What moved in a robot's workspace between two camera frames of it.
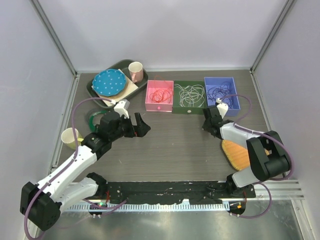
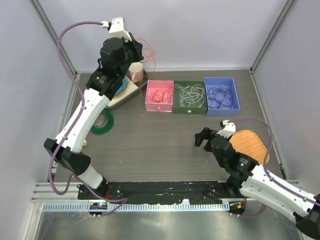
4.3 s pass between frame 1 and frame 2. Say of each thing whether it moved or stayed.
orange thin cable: stayed
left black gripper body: moved
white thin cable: stayed
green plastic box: stayed
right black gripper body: moved
